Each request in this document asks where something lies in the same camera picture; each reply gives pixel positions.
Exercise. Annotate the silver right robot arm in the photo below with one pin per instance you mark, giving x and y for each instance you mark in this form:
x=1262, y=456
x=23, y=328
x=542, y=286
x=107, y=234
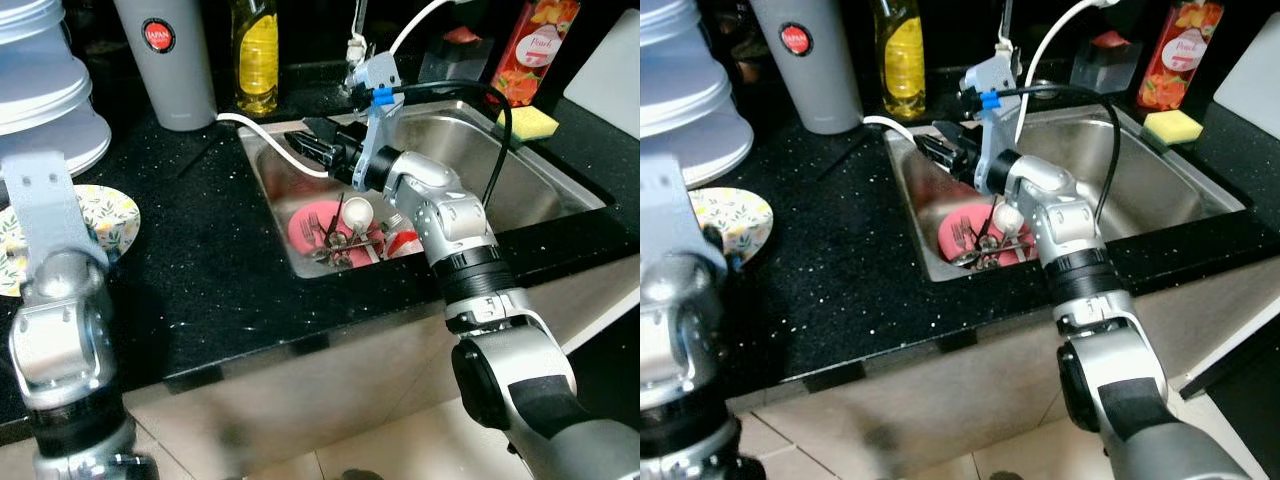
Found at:
x=440, y=215
x=1065, y=220

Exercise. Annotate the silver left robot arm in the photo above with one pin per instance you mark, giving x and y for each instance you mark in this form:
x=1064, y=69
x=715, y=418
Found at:
x=55, y=330
x=680, y=320

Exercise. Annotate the floral print plate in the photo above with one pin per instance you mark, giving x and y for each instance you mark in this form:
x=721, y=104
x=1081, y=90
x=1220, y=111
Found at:
x=750, y=212
x=115, y=215

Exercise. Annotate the black chopstick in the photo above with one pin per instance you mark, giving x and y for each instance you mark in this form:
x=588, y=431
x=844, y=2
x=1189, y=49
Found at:
x=360, y=240
x=985, y=225
x=335, y=220
x=1005, y=245

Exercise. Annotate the metal fork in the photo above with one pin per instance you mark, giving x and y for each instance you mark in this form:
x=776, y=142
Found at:
x=307, y=228
x=967, y=237

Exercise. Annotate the pink plate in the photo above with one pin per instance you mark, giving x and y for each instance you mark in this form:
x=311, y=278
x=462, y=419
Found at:
x=305, y=238
x=955, y=238

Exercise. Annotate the yellow oil bottle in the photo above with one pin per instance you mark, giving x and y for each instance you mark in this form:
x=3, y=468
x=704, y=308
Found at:
x=255, y=55
x=903, y=55

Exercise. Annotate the chrome faucet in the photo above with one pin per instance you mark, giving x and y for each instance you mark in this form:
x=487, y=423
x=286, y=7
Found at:
x=1003, y=30
x=355, y=45

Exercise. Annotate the small metal spoon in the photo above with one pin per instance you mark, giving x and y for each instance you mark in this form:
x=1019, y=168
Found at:
x=992, y=255
x=345, y=252

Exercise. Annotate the red and white bowl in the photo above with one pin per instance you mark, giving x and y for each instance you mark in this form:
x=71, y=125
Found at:
x=403, y=243

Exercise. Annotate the metal sink strainer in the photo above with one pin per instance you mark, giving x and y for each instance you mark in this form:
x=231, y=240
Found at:
x=1045, y=88

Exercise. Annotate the clear plastic container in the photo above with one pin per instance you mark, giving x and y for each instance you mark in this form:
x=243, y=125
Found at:
x=1105, y=60
x=455, y=55

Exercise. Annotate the grey thermos with red label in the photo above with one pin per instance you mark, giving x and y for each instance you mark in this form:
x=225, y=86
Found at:
x=805, y=60
x=165, y=60

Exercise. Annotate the white stacked container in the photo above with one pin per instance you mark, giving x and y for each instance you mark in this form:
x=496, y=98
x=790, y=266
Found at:
x=40, y=90
x=690, y=90

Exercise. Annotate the stainless steel sink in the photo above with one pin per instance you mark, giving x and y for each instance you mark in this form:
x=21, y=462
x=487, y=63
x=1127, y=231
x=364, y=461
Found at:
x=520, y=180
x=1170, y=180

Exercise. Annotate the yellow sponge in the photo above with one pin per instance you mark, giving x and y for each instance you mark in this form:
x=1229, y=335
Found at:
x=1173, y=127
x=530, y=122

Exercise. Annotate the white board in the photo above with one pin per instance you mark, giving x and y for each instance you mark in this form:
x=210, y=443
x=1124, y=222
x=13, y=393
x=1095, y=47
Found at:
x=1250, y=70
x=610, y=70

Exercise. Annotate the red peach dish soap bottle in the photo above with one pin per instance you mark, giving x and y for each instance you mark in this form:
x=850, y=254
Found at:
x=535, y=50
x=1180, y=50

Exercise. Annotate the beige counter cabinet front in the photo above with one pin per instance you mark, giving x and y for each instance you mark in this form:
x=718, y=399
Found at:
x=300, y=400
x=950, y=400

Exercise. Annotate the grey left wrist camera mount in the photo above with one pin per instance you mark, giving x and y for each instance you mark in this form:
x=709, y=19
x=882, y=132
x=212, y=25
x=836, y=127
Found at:
x=670, y=210
x=45, y=205

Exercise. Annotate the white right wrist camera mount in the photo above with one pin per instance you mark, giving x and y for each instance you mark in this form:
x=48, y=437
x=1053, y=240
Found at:
x=995, y=80
x=375, y=80

